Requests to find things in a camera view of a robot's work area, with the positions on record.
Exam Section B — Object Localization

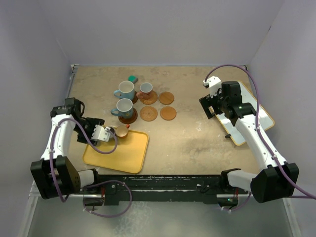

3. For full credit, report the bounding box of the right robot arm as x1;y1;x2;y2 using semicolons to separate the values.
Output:
199;77;299;203

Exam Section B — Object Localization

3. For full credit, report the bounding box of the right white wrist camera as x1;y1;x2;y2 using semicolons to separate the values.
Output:
203;76;222;98

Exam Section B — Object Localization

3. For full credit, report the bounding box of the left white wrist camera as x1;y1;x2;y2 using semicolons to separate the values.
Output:
91;125;113;142

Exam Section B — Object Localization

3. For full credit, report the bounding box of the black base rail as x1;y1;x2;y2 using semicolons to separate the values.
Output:
76;166;250;205

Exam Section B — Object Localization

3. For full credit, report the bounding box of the blue floral mug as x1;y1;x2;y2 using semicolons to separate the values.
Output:
111;98;133;119

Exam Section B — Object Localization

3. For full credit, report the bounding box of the large light blue mug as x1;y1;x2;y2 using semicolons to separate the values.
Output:
114;80;135;100

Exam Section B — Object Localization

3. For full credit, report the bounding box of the pink cup orange handle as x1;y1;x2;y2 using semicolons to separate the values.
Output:
136;82;153;100

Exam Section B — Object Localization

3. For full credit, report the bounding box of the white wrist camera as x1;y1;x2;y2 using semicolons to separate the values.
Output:
91;125;113;142
203;76;222;98

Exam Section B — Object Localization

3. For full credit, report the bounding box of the whiteboard with yellow frame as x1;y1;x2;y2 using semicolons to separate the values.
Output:
216;81;275;146

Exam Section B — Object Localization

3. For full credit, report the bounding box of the orange wooden coaster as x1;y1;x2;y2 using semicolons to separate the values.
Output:
160;106;177;120
158;91;174;105

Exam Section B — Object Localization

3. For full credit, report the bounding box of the yellow plastic tray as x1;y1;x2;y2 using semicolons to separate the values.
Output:
82;130;149;174

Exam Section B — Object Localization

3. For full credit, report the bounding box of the woven light brown coaster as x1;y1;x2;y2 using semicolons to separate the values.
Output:
140;106;158;121
136;90;158;105

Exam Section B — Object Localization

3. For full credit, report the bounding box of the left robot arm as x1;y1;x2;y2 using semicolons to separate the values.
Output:
30;97;105;199

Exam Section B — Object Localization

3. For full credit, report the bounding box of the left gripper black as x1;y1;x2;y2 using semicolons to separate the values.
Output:
73;118;105;145

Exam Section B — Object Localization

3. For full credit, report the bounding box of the small brown cup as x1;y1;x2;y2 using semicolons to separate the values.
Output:
116;124;130;138

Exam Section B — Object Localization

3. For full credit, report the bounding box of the dark brown wooden coaster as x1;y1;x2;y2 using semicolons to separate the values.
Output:
132;91;138;104
118;108;138;124

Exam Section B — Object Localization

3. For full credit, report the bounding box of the green whiteboard eraser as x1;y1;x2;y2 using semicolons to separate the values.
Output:
128;75;138;84

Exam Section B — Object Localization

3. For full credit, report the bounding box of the small olive grey cup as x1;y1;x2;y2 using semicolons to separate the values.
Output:
106;126;116;140

